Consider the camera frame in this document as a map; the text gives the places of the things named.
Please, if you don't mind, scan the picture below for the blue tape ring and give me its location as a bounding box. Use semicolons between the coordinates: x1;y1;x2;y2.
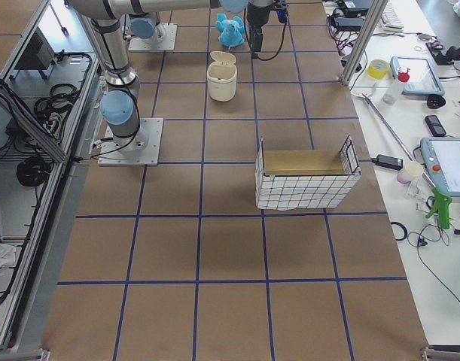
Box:
390;221;408;242

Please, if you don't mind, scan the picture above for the white trash can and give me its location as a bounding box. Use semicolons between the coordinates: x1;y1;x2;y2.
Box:
206;51;237;102

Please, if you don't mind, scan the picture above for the teach pendant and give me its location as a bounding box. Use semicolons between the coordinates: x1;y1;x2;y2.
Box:
390;56;445;96
420;137;460;202

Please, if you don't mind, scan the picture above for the paper cup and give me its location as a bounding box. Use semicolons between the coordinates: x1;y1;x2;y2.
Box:
396;160;424;184

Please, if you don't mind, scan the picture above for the green plastic gun tool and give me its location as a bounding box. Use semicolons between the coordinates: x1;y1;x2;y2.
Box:
425;187;452;229

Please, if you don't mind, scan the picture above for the wire basket with wooden box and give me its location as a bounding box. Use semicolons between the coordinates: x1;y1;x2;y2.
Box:
255;136;362;211

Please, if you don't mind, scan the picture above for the clear bottle red cap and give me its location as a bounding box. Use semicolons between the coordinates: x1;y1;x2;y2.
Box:
382;67;410;105

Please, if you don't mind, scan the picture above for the yellow tape roll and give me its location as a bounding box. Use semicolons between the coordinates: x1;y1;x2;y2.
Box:
367;59;389;80

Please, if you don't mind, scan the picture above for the blue teddy bear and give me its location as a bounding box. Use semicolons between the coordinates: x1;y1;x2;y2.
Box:
215;13;245;49

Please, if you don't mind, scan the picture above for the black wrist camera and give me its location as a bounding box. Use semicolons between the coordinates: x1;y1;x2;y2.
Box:
272;0;288;24

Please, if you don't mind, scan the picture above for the black power adapter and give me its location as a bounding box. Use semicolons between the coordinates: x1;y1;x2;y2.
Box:
371;154;404;171

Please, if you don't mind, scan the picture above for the long metal rod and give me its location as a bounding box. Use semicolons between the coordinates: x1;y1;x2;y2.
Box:
359;92;437;189

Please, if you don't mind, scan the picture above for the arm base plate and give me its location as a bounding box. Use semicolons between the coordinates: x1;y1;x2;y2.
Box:
129;19;178;52
97;118;164;166

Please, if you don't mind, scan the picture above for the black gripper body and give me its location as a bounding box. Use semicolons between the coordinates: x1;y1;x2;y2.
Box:
245;0;272;35

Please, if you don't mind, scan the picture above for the teach pendant far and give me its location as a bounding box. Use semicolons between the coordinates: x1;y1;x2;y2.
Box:
390;56;445;96

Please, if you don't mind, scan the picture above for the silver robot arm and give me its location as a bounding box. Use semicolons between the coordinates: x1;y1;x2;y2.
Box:
130;18;166;44
69;1;275;156

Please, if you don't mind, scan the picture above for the aluminium frame post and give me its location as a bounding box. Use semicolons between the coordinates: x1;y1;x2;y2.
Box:
341;0;388;86

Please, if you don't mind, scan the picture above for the teach pendant near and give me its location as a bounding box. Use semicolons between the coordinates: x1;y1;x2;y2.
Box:
420;137;460;202

